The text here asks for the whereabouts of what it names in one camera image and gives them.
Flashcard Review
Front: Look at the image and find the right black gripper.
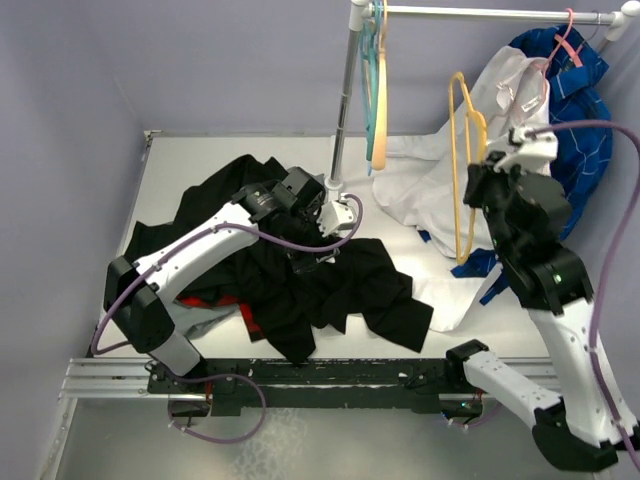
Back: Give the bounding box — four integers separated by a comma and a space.
461, 149, 531, 256

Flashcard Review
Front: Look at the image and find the yellow plastic hanger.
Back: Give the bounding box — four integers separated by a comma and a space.
448, 71, 488, 265

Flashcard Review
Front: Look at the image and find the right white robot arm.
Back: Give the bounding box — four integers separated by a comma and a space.
444, 152, 639, 473

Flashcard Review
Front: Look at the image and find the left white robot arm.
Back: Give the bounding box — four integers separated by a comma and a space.
93, 167, 326, 392

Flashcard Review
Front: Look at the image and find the white shirt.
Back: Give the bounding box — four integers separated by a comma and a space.
372, 46, 549, 333

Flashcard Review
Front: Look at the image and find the blue plaid shirt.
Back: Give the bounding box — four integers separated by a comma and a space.
507, 25, 614, 238

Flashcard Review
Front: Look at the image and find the beige wooden hanger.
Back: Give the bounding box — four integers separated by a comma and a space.
370, 2, 391, 171

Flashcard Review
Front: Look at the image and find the pink hanger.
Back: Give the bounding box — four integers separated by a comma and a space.
520, 7, 582, 112

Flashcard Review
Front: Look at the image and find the teal plastic hanger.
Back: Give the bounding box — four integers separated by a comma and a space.
359, 1, 381, 176

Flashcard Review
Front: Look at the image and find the red black plaid shirt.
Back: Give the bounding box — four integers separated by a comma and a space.
168, 295, 265, 343

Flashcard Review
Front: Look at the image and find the grey shirt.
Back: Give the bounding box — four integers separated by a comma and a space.
174, 167, 326, 341

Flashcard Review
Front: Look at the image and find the metal clothes rack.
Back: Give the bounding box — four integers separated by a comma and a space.
325, 1, 639, 200

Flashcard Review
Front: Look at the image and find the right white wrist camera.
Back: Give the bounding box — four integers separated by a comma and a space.
487, 125, 558, 176

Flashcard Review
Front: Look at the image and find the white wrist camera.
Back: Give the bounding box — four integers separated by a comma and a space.
487, 125, 558, 176
317, 198, 357, 237

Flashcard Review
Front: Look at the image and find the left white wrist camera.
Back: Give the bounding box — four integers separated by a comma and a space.
317, 198, 357, 237

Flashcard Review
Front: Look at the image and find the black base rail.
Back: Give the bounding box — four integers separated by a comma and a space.
145, 359, 484, 422

